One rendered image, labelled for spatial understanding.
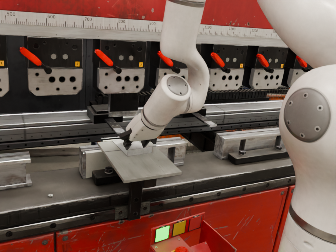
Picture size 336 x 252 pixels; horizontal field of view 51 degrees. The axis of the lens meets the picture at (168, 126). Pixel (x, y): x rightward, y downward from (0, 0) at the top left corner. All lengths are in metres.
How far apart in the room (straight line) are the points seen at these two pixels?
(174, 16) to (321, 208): 0.52
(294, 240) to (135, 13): 0.78
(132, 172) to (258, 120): 1.01
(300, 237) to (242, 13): 0.89
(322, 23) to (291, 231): 0.31
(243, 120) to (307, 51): 1.26
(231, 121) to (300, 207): 1.24
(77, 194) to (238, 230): 0.71
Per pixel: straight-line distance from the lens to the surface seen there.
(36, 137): 1.42
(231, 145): 1.45
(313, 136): 0.44
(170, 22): 0.84
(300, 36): 0.56
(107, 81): 1.10
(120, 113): 1.19
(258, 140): 1.54
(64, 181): 1.21
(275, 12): 0.58
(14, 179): 1.18
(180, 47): 0.84
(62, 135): 1.43
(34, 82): 1.05
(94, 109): 1.40
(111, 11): 1.07
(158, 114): 0.92
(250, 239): 1.62
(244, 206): 1.48
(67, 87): 1.07
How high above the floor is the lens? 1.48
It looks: 20 degrees down
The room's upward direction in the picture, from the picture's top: 6 degrees clockwise
